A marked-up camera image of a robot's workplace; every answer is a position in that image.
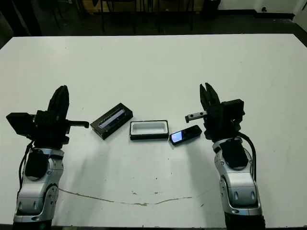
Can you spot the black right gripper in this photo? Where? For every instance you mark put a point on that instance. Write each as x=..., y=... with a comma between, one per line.
x=216, y=124

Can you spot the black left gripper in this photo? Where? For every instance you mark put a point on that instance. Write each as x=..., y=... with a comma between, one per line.
x=50, y=131

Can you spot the black phone-like camera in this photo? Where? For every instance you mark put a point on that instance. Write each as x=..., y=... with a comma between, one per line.
x=185, y=134

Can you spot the black box lid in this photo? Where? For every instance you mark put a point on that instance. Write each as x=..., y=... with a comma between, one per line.
x=111, y=121

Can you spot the black box base white insert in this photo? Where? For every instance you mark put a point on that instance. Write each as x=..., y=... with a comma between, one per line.
x=148, y=137

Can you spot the black mesh chair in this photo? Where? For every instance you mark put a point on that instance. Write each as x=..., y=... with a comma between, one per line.
x=192, y=21
x=103, y=21

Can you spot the black waste bin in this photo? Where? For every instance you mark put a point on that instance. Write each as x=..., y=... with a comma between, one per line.
x=211, y=9

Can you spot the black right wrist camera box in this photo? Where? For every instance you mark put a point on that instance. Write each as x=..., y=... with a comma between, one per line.
x=233, y=106

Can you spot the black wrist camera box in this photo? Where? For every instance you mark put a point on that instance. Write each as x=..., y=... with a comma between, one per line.
x=233, y=106
x=20, y=124

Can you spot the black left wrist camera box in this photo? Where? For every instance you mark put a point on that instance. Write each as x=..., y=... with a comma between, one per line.
x=20, y=124

